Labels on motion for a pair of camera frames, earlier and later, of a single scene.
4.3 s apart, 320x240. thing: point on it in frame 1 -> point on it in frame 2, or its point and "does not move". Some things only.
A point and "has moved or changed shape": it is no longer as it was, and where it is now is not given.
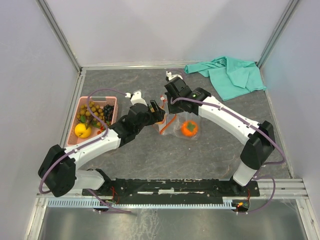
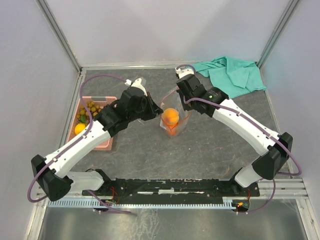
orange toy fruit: (189, 128) -> (172, 129)
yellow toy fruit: (81, 131) does not move
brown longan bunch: (96, 109) does not move
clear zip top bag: (172, 123) has moved or changed shape
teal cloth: (230, 78) does not move
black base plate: (163, 190) does not move
